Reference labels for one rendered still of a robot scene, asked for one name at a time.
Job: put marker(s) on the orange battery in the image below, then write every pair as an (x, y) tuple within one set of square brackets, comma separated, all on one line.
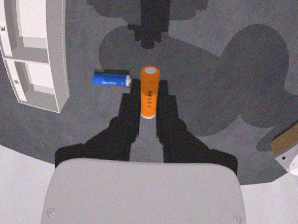
[(149, 91)]

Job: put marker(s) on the white three-compartment bin rack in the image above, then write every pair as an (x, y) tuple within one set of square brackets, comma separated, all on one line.
[(25, 37)]

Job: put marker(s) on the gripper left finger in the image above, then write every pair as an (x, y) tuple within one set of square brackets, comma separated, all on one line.
[(110, 144)]

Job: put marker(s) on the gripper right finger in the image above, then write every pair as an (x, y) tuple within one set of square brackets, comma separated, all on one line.
[(183, 146)]

